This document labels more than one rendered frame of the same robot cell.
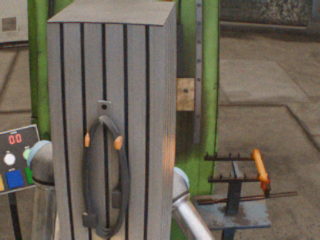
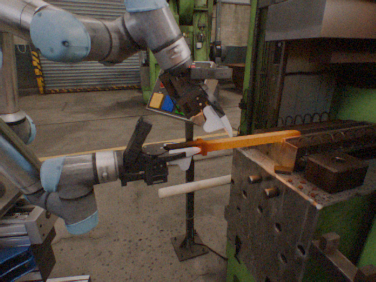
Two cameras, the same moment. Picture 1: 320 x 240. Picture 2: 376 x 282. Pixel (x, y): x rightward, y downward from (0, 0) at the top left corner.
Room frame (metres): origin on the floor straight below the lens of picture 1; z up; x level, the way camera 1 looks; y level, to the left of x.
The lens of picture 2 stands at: (1.96, -0.58, 1.24)
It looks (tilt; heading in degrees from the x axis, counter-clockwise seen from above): 22 degrees down; 71
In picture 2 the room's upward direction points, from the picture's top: straight up
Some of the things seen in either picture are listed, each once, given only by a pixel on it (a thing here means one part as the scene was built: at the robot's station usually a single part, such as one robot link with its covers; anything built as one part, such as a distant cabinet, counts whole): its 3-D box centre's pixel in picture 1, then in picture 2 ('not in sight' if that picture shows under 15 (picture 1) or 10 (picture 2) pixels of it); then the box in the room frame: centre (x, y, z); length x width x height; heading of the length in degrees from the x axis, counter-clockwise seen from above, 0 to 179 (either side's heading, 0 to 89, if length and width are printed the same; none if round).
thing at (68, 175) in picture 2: not in sight; (71, 173); (1.86, -0.07, 0.98); 0.11 x 0.08 x 0.09; 1
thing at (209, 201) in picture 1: (251, 197); not in sight; (2.38, -0.71, 0.77); 0.60 x 0.04 x 0.01; 93
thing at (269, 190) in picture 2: not in sight; (270, 192); (2.35, -0.15, 0.87); 0.04 x 0.03 x 0.03; 1
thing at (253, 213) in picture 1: (231, 211); not in sight; (2.29, -0.58, 0.75); 0.40 x 0.30 x 0.02; 87
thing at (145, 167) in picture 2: not in sight; (143, 164); (2.02, -0.07, 0.98); 0.12 x 0.08 x 0.09; 1
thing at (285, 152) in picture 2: not in sight; (320, 137); (2.64, -0.03, 0.96); 0.42 x 0.20 x 0.09; 1
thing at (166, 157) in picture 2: not in sight; (168, 155); (2.08, -0.09, 1.00); 0.09 x 0.05 x 0.02; 178
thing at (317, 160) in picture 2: not in sight; (335, 171); (2.49, -0.21, 0.95); 0.12 x 0.08 x 0.06; 1
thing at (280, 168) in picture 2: not in sight; (282, 170); (2.40, -0.13, 0.92); 0.04 x 0.03 x 0.01; 146
